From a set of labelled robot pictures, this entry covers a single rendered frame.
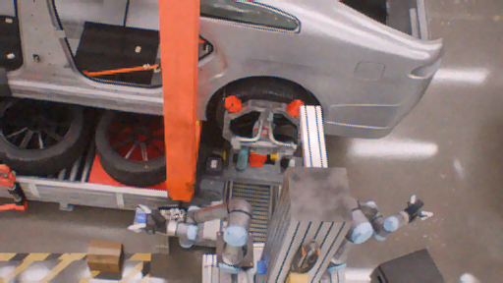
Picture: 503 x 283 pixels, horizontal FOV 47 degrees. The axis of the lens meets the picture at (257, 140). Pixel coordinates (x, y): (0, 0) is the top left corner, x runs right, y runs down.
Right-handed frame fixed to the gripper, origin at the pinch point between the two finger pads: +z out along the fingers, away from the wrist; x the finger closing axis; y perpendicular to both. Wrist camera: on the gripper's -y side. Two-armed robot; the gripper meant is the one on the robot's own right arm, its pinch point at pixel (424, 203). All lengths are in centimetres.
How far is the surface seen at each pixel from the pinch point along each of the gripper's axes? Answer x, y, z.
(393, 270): 9, 75, 23
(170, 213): -101, 88, -90
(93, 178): -169, 122, -103
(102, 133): -185, 93, -94
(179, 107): -104, -13, -114
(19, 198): -187, 145, -148
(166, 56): -106, -48, -132
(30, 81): -217, 61, -136
